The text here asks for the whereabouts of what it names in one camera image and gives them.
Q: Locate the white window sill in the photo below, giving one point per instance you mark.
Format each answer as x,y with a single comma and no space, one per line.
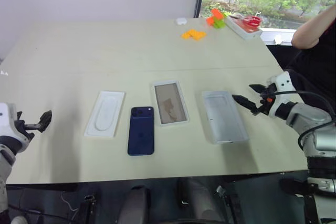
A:
278,33

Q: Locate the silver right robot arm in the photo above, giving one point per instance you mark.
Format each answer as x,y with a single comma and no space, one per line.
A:
302,116

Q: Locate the black metal table clamp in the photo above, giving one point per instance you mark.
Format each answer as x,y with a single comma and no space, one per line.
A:
220,190
89,201

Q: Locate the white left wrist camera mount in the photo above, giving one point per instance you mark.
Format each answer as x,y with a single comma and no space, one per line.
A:
6,127

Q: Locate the small white object on sill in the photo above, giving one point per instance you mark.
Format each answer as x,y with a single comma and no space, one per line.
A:
277,40

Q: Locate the green toy brick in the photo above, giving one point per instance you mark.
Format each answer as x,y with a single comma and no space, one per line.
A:
220,23

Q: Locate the red scissors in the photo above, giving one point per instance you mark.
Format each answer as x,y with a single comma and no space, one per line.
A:
252,21

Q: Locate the white earbud case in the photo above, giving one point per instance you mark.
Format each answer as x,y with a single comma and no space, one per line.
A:
180,21

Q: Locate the dark blue smartphone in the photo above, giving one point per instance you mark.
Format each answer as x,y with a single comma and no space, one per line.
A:
141,132

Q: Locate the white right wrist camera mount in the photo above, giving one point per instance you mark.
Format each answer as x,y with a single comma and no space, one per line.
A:
283,82

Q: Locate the person's dark clothed body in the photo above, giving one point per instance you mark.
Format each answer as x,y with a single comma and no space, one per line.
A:
315,72

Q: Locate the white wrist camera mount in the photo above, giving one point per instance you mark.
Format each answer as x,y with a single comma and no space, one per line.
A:
283,82
6,127

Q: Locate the person's bare forearm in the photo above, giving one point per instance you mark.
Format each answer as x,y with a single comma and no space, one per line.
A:
309,35

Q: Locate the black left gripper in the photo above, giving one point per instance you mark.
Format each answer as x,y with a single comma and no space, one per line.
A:
23,128

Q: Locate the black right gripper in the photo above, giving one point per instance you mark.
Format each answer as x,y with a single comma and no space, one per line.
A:
266,98

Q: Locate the yellow toy brick cluster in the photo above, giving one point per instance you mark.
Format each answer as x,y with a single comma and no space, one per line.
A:
193,35

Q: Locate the white tray with red object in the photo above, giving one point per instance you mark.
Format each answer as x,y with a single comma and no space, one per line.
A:
244,31

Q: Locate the white box insert tray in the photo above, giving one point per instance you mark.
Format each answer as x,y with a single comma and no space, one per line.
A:
105,115

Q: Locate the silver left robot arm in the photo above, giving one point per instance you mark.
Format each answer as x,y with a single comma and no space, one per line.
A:
4,169

